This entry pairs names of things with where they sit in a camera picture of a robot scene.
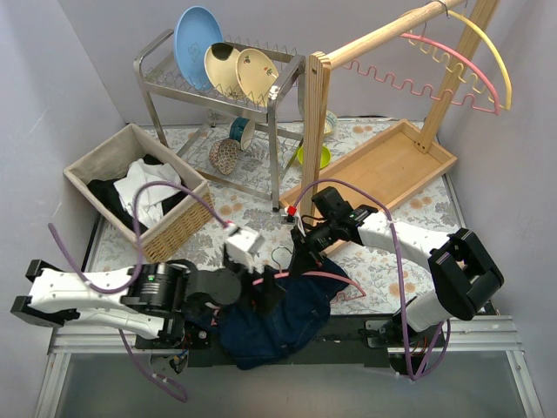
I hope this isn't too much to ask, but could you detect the lime green bowl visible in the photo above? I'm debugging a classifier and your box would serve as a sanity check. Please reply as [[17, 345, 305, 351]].
[[296, 145, 332, 170]]

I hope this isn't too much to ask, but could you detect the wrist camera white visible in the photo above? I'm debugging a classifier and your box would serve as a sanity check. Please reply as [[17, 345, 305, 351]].
[[279, 206, 306, 236], [224, 222, 265, 273]]

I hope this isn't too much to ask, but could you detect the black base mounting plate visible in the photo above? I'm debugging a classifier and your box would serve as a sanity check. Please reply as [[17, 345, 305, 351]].
[[135, 314, 446, 375]]

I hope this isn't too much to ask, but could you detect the dark blue denim skirt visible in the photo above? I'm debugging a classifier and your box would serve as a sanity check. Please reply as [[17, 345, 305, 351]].
[[185, 275, 347, 370]]

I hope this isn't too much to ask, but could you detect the wooden clothes rack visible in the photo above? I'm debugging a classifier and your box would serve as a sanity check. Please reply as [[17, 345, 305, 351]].
[[278, 0, 501, 256]]

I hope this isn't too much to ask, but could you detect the black cloth garment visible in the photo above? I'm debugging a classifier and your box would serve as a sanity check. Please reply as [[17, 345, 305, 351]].
[[88, 154, 187, 233]]

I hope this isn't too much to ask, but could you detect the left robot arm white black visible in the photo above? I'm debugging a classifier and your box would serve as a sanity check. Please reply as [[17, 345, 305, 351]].
[[10, 260, 285, 349]]

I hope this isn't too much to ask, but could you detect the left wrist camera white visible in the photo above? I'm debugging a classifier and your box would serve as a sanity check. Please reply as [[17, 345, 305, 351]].
[[224, 222, 265, 273]]

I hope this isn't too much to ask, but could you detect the cream floral plate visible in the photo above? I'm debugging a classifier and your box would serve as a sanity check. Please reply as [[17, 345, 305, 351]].
[[236, 48, 279, 107]]

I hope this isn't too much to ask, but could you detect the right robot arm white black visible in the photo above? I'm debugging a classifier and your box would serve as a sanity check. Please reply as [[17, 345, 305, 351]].
[[285, 186, 504, 347]]

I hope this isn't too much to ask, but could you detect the floral table mat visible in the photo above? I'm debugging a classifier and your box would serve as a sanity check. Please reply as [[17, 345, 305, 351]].
[[87, 118, 461, 314]]

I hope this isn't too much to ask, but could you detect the steel dish rack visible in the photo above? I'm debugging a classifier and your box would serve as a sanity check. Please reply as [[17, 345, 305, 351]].
[[133, 29, 305, 212]]

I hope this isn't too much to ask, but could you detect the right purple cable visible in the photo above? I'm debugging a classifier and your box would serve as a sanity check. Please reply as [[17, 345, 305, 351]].
[[293, 178, 452, 382]]

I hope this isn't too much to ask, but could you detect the teal cup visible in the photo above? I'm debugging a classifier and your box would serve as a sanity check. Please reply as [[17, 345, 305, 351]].
[[229, 118, 255, 151]]

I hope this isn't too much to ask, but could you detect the floral white bowl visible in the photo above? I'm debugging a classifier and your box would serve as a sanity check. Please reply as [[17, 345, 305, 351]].
[[324, 111, 338, 136]]

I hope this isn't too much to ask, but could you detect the blue plate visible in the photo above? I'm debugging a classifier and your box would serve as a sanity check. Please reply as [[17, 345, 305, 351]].
[[173, 6, 223, 91]]

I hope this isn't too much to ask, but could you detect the cream plate dark spot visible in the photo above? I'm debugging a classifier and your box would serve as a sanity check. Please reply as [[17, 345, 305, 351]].
[[204, 43, 244, 99]]

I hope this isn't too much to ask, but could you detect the yellow wavy hanger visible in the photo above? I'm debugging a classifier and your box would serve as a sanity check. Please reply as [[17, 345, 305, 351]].
[[401, 10, 513, 115]]

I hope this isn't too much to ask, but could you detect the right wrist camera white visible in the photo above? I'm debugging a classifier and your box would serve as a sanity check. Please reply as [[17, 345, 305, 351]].
[[279, 206, 306, 236]]

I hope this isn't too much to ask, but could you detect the white cloth garment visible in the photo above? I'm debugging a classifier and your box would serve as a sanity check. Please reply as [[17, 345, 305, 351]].
[[113, 158, 184, 229]]

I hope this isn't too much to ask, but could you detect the wicker laundry basket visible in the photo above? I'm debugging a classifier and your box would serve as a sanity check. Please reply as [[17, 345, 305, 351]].
[[64, 124, 214, 262]]

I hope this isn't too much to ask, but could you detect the patterned red bowl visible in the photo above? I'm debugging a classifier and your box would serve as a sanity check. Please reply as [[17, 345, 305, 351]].
[[209, 138, 238, 175]]

